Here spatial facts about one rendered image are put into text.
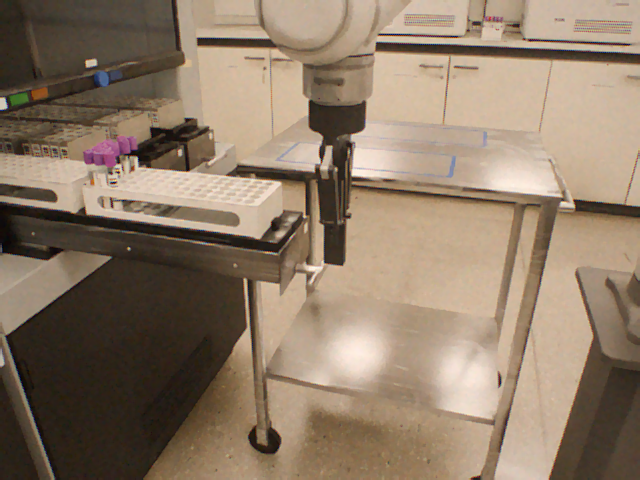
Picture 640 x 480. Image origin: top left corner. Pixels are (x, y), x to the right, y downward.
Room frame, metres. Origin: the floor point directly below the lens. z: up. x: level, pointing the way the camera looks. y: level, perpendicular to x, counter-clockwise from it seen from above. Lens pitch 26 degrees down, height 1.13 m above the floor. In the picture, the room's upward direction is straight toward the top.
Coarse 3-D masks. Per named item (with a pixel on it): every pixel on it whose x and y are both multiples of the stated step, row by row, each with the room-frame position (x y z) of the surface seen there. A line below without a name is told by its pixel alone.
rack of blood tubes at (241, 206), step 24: (144, 168) 0.81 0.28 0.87; (96, 192) 0.72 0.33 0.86; (120, 192) 0.71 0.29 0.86; (144, 192) 0.70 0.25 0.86; (168, 192) 0.71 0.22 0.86; (192, 192) 0.70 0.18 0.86; (216, 192) 0.70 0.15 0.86; (240, 192) 0.70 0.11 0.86; (264, 192) 0.70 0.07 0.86; (120, 216) 0.71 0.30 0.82; (144, 216) 0.70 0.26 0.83; (168, 216) 0.74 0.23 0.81; (192, 216) 0.74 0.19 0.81; (216, 216) 0.74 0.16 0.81; (240, 216) 0.65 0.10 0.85; (264, 216) 0.66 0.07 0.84
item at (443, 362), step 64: (384, 128) 1.25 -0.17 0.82; (448, 128) 1.25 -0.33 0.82; (448, 192) 0.85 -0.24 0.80; (512, 192) 0.82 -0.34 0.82; (512, 256) 1.21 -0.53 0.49; (256, 320) 0.97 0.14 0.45; (320, 320) 1.21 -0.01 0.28; (384, 320) 1.21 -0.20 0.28; (448, 320) 1.20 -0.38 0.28; (256, 384) 0.97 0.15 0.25; (320, 384) 0.94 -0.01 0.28; (384, 384) 0.94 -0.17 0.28; (448, 384) 0.94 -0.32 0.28; (512, 384) 0.80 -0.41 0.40; (256, 448) 0.98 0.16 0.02
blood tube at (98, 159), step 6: (96, 156) 0.72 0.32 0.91; (102, 156) 0.72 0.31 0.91; (96, 162) 0.72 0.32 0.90; (102, 162) 0.72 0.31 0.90; (96, 168) 0.72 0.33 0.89; (102, 168) 0.72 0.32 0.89; (102, 174) 0.72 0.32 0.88; (102, 180) 0.72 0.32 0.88; (102, 186) 0.72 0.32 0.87; (102, 198) 0.73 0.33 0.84; (108, 198) 0.73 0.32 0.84; (108, 204) 0.73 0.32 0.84
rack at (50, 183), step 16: (0, 160) 0.86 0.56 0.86; (16, 160) 0.86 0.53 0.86; (32, 160) 0.87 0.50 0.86; (48, 160) 0.86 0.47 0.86; (64, 160) 0.86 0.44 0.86; (0, 176) 0.78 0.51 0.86; (16, 176) 0.78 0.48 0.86; (32, 176) 0.77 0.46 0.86; (48, 176) 0.77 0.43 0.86; (64, 176) 0.78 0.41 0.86; (80, 176) 0.77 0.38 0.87; (0, 192) 0.84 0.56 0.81; (16, 192) 0.84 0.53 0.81; (32, 192) 0.85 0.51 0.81; (48, 192) 0.85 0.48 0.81; (64, 192) 0.74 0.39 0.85; (80, 192) 0.76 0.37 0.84; (64, 208) 0.74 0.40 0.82; (80, 208) 0.75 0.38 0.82
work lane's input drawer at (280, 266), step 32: (0, 224) 0.76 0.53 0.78; (32, 224) 0.74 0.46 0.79; (64, 224) 0.72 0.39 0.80; (96, 224) 0.72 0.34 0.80; (128, 224) 0.70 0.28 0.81; (288, 224) 0.69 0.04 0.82; (128, 256) 0.69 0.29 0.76; (160, 256) 0.67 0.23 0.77; (192, 256) 0.66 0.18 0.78; (224, 256) 0.64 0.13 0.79; (256, 256) 0.63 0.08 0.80; (288, 256) 0.65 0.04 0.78
